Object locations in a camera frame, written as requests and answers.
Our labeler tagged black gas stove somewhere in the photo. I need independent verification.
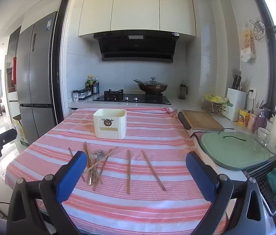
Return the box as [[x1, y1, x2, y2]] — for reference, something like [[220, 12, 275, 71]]
[[93, 89, 172, 105]]

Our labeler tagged white wall cabinet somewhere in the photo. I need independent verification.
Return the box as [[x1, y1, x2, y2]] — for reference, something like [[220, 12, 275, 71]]
[[78, 0, 197, 39]]

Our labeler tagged white ribbed utensil holder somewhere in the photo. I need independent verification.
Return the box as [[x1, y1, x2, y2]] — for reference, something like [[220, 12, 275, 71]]
[[93, 108, 127, 140]]

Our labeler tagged grey refrigerator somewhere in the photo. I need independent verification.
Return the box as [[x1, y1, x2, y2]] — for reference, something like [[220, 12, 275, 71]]
[[16, 11, 59, 145]]

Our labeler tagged cardboard box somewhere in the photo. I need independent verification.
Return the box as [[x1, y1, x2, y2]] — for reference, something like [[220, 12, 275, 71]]
[[12, 118, 30, 148]]

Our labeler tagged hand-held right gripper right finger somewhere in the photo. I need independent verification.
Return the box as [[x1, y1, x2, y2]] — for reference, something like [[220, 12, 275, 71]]
[[186, 152, 272, 235]]

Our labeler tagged wok with glass lid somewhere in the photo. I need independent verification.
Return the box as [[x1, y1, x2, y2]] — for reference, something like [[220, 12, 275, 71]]
[[133, 77, 169, 94]]

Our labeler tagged group of sauce bottles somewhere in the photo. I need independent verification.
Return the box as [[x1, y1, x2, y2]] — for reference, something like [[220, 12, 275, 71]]
[[86, 75, 100, 96]]

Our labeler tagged clear drinking glass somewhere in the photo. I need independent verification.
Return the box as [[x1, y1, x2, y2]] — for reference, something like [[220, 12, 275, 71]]
[[254, 127, 271, 153]]

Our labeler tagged wire basket with vegetables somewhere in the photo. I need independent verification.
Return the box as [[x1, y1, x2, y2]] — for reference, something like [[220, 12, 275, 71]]
[[202, 94, 234, 115]]

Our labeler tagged green cutting board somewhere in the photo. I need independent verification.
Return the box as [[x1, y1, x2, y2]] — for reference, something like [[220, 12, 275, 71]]
[[200, 131, 271, 171]]

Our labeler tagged dark glass press pot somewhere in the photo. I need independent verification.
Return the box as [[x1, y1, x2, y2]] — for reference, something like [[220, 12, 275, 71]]
[[179, 82, 188, 100]]

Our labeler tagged dark door frame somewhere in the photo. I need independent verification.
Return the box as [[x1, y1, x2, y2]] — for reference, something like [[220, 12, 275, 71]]
[[51, 0, 75, 126]]

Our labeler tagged black range hood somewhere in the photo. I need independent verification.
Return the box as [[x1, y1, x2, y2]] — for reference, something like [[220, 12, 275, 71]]
[[93, 30, 180, 64]]

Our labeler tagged hanging printed paper bag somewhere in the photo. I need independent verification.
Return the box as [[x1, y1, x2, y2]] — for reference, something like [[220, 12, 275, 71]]
[[240, 28, 257, 62]]

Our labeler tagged black cable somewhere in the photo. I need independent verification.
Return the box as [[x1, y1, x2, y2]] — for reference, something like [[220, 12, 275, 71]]
[[189, 128, 247, 143]]

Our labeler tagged red hanging cloth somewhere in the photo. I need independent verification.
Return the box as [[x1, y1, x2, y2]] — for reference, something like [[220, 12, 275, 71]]
[[11, 56, 17, 85]]

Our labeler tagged white knife block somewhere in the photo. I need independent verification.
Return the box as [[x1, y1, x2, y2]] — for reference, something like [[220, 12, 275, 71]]
[[226, 74, 247, 122]]

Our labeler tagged stainless steel spoon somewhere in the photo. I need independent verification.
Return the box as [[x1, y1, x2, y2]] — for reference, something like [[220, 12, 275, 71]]
[[91, 150, 104, 184], [87, 152, 100, 186]]

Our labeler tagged hanging metal steamer rack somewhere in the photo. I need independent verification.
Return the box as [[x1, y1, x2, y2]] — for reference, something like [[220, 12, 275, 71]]
[[249, 19, 266, 40]]

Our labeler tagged wire dish rack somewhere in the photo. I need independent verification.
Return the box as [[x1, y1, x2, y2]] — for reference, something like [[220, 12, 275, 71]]
[[247, 157, 276, 216]]

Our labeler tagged yellow snack packet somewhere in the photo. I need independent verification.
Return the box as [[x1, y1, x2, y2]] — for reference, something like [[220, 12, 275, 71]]
[[238, 109, 251, 127]]

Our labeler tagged purple bottle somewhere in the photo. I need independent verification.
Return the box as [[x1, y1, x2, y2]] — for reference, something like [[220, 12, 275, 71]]
[[257, 110, 268, 133]]

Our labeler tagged pink cup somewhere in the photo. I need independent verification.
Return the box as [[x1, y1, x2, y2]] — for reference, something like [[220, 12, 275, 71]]
[[247, 113, 259, 131]]

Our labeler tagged row of spice jars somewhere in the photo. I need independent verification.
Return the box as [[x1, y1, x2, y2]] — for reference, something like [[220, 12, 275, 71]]
[[72, 89, 87, 102]]

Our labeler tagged teal dish cloth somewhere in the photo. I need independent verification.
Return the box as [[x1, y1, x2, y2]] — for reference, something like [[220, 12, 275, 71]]
[[266, 168, 276, 202]]

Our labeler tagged pink striped tablecloth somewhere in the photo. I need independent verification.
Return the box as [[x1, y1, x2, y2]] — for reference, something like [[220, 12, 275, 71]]
[[4, 106, 229, 235]]

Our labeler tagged wooden cutting board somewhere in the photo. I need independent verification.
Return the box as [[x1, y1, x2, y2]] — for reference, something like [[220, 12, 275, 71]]
[[181, 109, 224, 130]]

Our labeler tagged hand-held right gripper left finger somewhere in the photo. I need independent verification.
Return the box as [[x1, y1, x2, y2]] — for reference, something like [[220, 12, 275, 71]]
[[6, 151, 87, 235]]

